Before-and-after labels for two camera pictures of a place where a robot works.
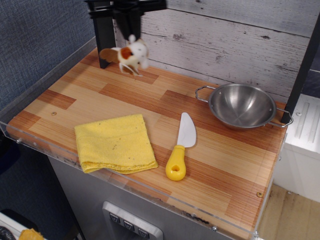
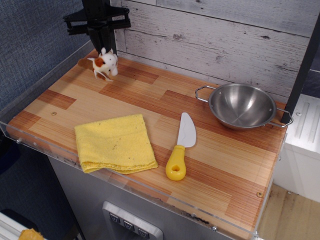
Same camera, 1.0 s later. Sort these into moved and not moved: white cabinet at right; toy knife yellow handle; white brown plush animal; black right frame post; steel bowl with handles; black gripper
Moved: white brown plush animal; black gripper
Not moved: steel bowl with handles; black right frame post; white cabinet at right; toy knife yellow handle
